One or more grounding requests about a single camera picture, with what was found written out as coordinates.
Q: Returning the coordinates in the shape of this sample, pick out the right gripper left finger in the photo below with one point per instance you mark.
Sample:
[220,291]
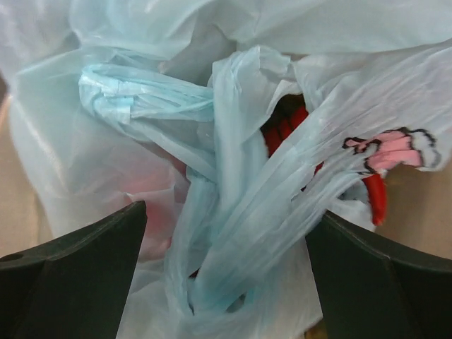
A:
[74,286]

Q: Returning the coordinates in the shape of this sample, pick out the light blue plastic grocery bag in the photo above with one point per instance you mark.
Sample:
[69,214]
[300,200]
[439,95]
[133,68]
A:
[163,101]

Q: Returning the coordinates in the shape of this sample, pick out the beige canvas tote bag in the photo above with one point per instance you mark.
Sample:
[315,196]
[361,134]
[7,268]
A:
[23,221]

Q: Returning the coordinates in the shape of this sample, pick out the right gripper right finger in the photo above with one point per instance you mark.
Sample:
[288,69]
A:
[373,287]

